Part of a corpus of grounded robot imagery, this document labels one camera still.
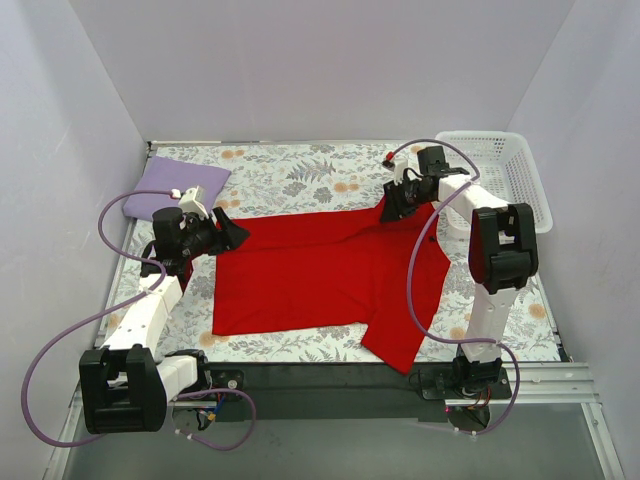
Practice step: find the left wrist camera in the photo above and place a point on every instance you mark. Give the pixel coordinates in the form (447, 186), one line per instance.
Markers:
(191, 201)

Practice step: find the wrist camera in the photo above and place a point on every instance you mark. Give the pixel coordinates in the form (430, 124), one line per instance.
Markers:
(191, 201)
(396, 166)

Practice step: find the folded lilac t shirt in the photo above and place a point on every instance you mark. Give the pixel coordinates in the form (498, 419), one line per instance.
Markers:
(166, 174)

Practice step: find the floral table mat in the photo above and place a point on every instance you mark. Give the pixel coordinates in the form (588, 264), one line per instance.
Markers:
(276, 179)

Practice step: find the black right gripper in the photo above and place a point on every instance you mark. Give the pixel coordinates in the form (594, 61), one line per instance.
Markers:
(400, 195)

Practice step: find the red t shirt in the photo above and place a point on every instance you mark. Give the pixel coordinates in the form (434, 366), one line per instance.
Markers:
(332, 269)

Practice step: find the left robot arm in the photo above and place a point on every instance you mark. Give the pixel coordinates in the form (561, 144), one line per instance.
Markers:
(124, 387)

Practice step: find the white plastic basket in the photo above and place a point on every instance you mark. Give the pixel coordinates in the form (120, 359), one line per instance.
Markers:
(507, 169)

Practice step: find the aluminium table frame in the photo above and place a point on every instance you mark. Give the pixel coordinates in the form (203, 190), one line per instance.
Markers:
(552, 427)

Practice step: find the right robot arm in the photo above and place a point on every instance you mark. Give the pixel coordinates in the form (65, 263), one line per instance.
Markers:
(502, 256)

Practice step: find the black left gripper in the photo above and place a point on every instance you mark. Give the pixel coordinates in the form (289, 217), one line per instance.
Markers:
(218, 230)

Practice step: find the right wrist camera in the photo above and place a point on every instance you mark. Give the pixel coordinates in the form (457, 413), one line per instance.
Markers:
(396, 166)

